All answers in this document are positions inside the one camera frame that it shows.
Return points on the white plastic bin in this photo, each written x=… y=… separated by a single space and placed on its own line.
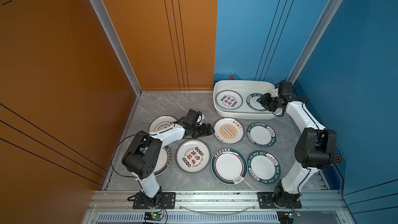
x=244 y=88

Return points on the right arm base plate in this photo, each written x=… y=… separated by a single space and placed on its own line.
x=267 y=199

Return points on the large green rim plate front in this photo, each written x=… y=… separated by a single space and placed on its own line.
x=229 y=166

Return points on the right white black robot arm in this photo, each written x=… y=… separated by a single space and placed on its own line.
x=314 y=150

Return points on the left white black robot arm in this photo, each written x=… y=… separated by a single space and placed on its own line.
x=142 y=154

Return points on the left aluminium corner post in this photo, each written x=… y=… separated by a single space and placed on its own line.
x=107 y=24

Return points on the orange sunburst plate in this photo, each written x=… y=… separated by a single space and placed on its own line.
x=229 y=130

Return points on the right aluminium corner post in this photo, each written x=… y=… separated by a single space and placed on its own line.
x=323 y=22

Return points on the green red rim plate front-left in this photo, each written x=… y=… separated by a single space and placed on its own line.
x=164 y=161

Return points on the red character plate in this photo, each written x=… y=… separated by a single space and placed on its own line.
x=193 y=156
x=229 y=100

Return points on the green lettered plate front right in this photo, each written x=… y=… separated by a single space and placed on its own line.
x=264 y=167

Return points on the aluminium corner post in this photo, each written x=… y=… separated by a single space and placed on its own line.
x=107 y=24
x=323 y=22

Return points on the green lettered rim plate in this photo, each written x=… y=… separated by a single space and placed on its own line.
x=252 y=102

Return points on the aluminium front rail frame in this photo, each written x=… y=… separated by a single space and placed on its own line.
x=218 y=207

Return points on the left green circuit board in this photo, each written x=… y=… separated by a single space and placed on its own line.
x=153 y=217

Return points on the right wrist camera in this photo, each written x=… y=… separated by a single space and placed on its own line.
x=275 y=92

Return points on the red character plate back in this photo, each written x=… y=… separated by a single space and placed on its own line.
x=229 y=100

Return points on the cloud pattern white plate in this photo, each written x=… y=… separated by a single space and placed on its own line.
x=161 y=123

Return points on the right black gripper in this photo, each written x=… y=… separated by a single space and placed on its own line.
x=264 y=99

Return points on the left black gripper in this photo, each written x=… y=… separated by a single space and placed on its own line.
x=208 y=132

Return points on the red character plate front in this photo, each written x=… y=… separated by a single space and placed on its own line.
x=193 y=156

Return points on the right circuit board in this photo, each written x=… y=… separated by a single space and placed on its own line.
x=287 y=217

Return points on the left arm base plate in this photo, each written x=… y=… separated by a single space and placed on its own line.
x=164 y=199

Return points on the green lettered plate right middle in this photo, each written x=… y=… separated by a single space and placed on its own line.
x=261 y=135

